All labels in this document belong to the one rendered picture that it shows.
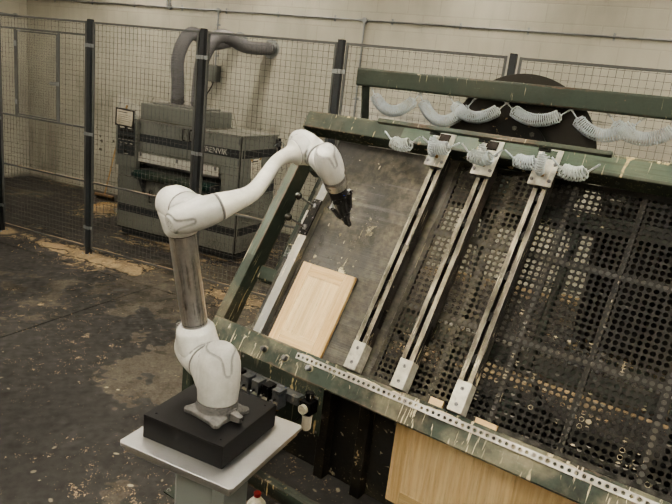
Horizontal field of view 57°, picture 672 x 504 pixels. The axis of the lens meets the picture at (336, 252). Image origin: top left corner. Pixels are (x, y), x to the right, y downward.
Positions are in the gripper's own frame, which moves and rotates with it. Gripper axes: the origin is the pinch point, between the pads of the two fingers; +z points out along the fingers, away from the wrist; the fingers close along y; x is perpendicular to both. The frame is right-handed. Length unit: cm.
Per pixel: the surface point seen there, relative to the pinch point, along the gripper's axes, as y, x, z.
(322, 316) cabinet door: 27, -2, 46
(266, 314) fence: 42, -28, 49
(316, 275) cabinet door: 13.7, -19.1, 42.3
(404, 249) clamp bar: -15.2, 14.9, 26.5
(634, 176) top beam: -82, 81, 0
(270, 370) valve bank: 61, -7, 54
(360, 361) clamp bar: 34, 29, 42
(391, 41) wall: -361, -339, 257
